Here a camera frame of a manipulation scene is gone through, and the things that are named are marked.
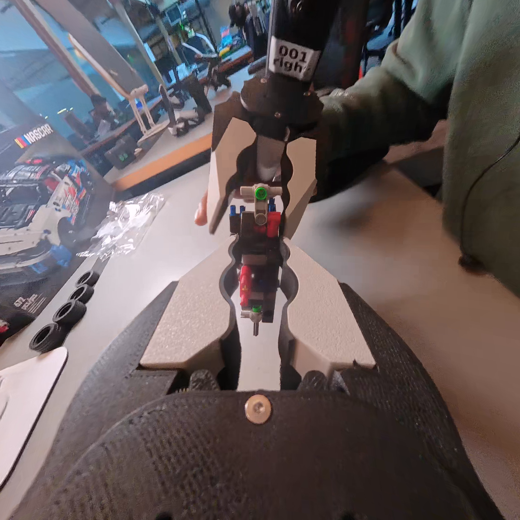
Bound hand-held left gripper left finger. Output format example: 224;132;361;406
139;237;240;378

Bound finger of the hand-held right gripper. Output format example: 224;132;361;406
208;118;261;235
284;139;318;241

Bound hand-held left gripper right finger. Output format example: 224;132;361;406
279;237;377;384

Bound lego chassis assembly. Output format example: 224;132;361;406
227;183;286;337

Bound lego set box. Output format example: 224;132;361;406
0;118;111;346

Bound person's right hand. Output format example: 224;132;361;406
194;191;210;226

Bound black white device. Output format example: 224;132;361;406
168;76;213;137
195;55;233;97

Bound white wooden stand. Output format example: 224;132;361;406
128;84;172;148

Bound black box green lights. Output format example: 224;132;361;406
105;136;137;170

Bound crumpled clear plastic bag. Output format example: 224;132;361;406
76;193;166;259

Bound person's green sweatshirt torso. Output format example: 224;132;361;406
406;0;520;285

